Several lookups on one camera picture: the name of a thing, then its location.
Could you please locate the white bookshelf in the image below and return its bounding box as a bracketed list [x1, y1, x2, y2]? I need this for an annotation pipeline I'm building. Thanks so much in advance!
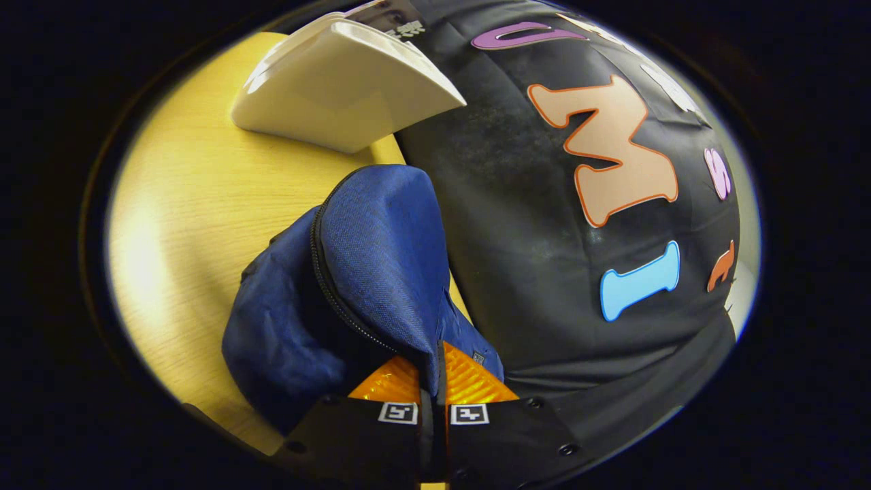
[230, 12, 468, 154]

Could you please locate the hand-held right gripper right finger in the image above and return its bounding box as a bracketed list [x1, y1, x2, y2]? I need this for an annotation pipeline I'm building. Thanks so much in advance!
[435, 340, 601, 488]

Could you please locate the black backdrop cloth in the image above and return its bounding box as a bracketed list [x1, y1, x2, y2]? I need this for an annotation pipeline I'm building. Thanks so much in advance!
[395, 0, 744, 477]

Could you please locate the blue schoolbag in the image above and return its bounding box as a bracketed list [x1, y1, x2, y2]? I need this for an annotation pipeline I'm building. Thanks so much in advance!
[221, 163, 506, 436]

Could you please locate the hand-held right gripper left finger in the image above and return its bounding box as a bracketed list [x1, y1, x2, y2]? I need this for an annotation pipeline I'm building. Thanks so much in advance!
[271, 354, 438, 485]

